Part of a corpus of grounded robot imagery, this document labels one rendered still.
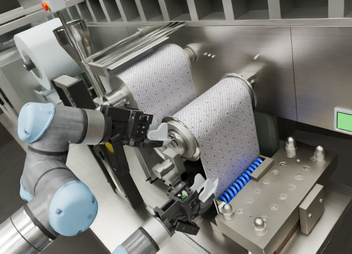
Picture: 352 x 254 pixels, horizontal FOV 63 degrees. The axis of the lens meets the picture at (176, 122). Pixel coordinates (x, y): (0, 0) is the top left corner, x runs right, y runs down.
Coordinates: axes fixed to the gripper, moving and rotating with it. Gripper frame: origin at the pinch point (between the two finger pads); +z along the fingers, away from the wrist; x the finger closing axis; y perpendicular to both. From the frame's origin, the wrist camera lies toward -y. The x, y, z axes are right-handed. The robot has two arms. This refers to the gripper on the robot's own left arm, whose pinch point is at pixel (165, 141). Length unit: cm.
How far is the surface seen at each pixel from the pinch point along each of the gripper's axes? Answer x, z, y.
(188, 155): -3.9, 6.1, -2.4
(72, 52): 68, -3, 19
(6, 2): 402, 27, 70
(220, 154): -7.1, 15.4, -0.9
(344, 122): -29.9, 33.5, 16.2
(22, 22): 95, -17, 27
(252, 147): -7.0, 31.0, 1.9
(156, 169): 1.8, 0.9, -8.7
